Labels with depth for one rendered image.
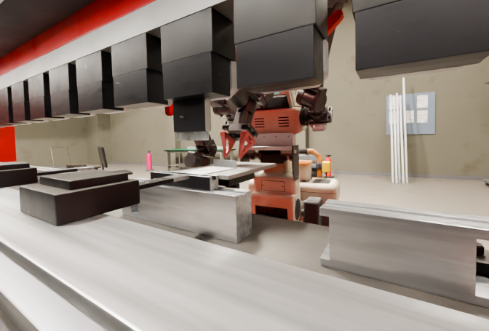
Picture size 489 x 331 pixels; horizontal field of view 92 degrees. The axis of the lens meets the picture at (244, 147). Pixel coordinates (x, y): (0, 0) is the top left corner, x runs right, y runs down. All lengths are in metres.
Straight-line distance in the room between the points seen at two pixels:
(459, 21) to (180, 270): 0.39
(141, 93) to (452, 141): 7.11
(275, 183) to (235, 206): 0.72
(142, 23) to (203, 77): 0.24
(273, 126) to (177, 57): 0.71
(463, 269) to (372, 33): 0.32
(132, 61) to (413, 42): 0.59
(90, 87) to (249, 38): 0.55
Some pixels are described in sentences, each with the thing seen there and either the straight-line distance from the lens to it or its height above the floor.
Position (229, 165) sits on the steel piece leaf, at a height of 1.01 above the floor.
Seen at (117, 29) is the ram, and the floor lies 1.37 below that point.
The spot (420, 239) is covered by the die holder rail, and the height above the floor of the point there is 0.94.
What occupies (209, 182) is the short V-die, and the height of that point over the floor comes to 0.99.
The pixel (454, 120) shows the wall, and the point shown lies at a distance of 7.37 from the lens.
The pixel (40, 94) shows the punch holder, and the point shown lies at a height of 1.26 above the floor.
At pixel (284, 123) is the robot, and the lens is 1.16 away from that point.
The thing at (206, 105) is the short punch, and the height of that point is 1.16.
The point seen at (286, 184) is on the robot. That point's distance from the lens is 1.17.
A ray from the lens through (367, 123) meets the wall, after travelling 7.12.
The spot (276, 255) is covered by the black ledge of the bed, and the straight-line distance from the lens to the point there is 0.46.
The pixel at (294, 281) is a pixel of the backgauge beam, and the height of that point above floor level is 0.99.
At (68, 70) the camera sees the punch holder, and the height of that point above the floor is 1.32.
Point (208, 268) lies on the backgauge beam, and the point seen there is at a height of 0.98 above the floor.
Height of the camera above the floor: 1.08
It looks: 2 degrees down
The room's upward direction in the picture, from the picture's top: 1 degrees counter-clockwise
